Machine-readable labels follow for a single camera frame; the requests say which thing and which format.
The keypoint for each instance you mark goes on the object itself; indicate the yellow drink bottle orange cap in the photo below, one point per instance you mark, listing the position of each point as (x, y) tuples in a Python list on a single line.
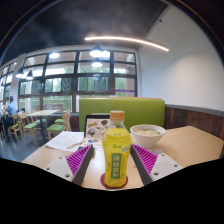
[(116, 150)]

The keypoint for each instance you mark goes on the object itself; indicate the black pendant lamps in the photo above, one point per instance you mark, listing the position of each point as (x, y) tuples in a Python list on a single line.
[(96, 52)]

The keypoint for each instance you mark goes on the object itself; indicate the green upholstered bench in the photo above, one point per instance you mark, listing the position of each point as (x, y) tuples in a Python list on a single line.
[(140, 110)]

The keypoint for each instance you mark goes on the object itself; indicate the black tablet with sticker picture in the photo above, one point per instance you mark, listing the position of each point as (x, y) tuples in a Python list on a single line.
[(95, 126)]

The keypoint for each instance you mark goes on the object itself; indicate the white bowl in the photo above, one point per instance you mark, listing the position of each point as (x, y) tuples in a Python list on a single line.
[(147, 136)]

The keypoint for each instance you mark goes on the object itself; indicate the long curved light strip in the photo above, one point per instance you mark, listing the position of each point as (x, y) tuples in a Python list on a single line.
[(133, 40)]

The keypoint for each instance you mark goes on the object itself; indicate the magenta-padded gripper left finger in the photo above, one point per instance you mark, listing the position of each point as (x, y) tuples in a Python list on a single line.
[(78, 159)]

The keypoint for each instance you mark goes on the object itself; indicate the wooden chairs with green seats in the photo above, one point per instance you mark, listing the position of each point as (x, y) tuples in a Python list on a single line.
[(31, 126)]

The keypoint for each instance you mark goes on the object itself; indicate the person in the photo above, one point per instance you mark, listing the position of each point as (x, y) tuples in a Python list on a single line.
[(11, 108), (2, 108)]

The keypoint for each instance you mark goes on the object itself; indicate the white paper sheet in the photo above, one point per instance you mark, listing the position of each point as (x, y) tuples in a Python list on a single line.
[(65, 140)]

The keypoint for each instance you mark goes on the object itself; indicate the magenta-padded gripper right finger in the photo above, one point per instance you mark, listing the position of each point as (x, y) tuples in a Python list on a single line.
[(148, 160)]

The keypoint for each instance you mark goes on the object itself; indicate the light wooden dining table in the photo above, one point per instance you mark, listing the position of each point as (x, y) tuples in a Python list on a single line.
[(43, 112)]

